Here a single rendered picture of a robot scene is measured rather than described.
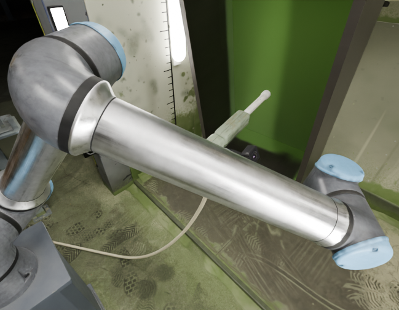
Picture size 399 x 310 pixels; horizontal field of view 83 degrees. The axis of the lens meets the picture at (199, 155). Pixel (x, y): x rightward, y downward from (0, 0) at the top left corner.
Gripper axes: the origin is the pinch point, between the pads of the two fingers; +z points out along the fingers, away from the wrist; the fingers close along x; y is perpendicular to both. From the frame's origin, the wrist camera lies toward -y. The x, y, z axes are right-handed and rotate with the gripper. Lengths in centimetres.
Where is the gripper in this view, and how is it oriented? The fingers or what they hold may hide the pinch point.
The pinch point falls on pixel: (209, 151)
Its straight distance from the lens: 69.8
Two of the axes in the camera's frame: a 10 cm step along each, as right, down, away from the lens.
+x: 5.8, -6.0, 5.5
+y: -0.5, 6.5, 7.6
